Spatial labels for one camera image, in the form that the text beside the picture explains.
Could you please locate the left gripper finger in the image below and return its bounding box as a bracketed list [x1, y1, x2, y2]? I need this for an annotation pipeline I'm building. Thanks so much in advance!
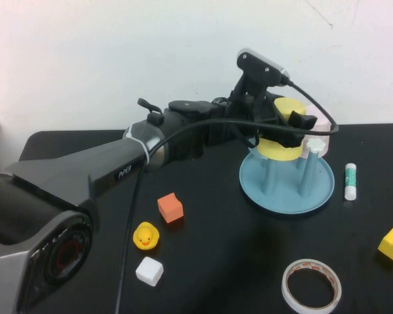
[290, 110, 317, 131]
[276, 130, 304, 150]

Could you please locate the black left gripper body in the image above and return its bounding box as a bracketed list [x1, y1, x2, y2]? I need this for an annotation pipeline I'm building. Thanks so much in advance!
[209, 93, 284, 148]

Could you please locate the yellow plastic cup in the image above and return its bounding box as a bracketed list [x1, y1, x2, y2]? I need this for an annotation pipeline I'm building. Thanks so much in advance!
[255, 97, 307, 163]

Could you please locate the pink plastic cup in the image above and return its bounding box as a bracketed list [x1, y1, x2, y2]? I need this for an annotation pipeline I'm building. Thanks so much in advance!
[299, 104, 331, 158]

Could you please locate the blue cup stand with posts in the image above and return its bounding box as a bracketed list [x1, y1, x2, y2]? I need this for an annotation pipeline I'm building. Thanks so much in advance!
[238, 137, 335, 215]

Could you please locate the white green glue stick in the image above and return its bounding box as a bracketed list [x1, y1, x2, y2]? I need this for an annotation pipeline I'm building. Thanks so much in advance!
[343, 163, 360, 201]

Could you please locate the orange foam cube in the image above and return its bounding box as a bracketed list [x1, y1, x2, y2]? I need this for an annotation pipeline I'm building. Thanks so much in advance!
[157, 192, 184, 224]

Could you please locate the yellow foam cube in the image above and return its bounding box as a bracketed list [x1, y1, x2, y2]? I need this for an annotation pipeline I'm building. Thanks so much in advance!
[376, 226, 393, 262]

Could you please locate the white tape roll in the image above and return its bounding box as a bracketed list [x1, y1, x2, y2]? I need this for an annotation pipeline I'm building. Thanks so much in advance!
[280, 258, 342, 314]

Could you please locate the yellow rubber duck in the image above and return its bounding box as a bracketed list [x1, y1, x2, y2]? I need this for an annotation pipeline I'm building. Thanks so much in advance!
[132, 221, 160, 251]

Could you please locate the white foam cube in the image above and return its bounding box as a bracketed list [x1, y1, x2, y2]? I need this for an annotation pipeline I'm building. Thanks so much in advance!
[135, 256, 164, 287]

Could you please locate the black left camera cable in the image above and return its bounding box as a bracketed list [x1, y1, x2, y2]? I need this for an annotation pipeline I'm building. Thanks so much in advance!
[116, 78, 341, 314]

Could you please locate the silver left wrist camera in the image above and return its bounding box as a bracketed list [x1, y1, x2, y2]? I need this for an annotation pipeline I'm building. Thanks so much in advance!
[229, 48, 291, 105]

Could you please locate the short black plug cable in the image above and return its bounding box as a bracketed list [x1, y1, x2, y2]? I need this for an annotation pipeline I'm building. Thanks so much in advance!
[136, 97, 164, 124]

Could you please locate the white cable tie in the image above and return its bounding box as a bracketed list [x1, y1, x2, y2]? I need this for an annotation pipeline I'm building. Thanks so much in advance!
[123, 128, 152, 164]

